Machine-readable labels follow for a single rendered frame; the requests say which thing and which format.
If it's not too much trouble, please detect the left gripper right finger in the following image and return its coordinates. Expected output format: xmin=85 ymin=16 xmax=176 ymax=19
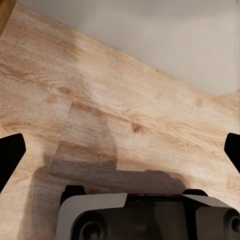
xmin=224 ymin=132 xmax=240 ymax=173

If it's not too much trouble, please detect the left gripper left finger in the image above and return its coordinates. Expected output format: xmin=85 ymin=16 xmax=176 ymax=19
xmin=0 ymin=133 xmax=26 ymax=193

